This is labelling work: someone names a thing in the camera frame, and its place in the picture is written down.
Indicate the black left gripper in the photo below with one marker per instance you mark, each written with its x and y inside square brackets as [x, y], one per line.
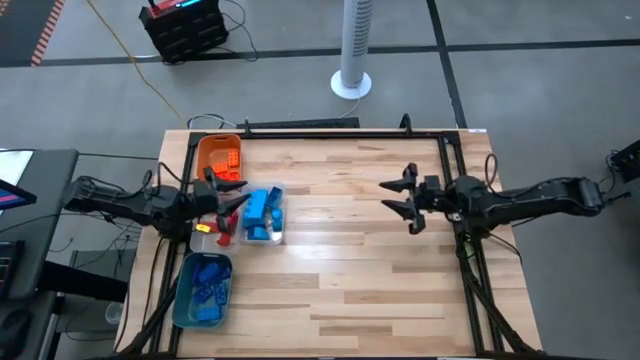
[205, 202]

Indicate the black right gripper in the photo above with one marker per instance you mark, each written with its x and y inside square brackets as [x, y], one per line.
[440, 205]

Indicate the orange toy block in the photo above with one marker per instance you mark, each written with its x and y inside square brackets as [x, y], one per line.
[233, 157]
[232, 175]
[220, 167]

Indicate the light blue toy block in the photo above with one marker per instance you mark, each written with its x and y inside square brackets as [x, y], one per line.
[255, 205]

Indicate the red toy block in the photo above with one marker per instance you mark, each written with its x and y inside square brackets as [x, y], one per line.
[214, 226]
[225, 239]

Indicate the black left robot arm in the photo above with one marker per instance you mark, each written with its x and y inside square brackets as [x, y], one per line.
[125, 205]

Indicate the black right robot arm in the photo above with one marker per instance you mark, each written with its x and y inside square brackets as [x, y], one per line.
[525, 200]

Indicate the orange plastic bin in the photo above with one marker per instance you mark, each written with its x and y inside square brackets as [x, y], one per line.
[210, 147]

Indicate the clear plastic bin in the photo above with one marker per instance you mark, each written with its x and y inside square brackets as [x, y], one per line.
[200, 245]
[277, 239]

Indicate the black bar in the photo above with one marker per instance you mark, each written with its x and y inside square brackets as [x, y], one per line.
[300, 123]

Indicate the teal plastic bin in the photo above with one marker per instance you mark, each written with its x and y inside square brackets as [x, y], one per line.
[182, 300]

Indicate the white tower fan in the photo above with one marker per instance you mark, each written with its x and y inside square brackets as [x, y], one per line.
[352, 60]

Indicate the clear cup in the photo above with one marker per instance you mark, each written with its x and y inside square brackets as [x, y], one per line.
[114, 312]

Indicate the black equipment case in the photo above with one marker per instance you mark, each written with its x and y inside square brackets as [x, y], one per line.
[185, 35]

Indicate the black shelf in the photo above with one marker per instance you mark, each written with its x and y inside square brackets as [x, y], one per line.
[80, 282]

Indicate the dark grey side desk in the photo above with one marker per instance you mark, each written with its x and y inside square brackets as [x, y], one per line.
[45, 165]

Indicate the tilted screen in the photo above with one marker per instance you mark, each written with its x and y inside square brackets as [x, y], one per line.
[12, 197]

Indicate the white sheet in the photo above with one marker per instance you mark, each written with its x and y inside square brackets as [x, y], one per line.
[12, 167]

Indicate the black equipment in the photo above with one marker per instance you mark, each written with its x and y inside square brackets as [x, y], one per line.
[625, 160]

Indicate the black lit keyboard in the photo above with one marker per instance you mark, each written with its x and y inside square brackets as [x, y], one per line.
[7, 265]

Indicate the black mouse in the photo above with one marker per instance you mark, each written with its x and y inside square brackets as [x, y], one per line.
[15, 330]

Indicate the black orange-striped mat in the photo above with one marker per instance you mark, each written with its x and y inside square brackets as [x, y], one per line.
[20, 30]

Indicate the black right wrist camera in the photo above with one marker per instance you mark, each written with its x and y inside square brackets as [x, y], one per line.
[432, 183]

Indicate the black table frame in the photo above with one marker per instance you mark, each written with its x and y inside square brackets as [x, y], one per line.
[325, 134]

